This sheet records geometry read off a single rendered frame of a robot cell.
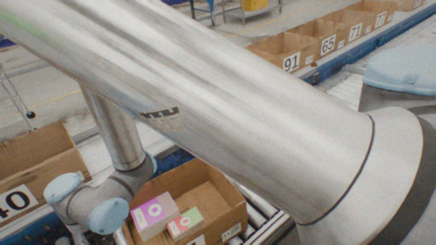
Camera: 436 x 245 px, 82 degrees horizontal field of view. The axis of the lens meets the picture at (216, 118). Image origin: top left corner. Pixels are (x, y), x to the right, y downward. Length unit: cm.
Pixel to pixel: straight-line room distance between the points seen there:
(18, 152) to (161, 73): 125
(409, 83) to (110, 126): 54
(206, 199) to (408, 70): 93
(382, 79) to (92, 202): 63
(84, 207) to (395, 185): 64
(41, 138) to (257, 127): 127
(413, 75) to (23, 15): 38
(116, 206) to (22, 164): 82
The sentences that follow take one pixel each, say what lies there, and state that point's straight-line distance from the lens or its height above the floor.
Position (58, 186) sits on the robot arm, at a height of 118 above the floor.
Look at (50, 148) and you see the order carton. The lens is 142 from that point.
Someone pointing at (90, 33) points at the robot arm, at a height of 160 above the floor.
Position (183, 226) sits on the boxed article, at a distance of 103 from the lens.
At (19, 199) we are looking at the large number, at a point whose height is 96.
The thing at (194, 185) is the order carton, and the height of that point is 77.
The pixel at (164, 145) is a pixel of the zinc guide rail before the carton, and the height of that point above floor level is 89.
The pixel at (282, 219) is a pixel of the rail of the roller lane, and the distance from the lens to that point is 108.
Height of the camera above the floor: 165
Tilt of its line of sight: 35 degrees down
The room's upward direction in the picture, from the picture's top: 7 degrees counter-clockwise
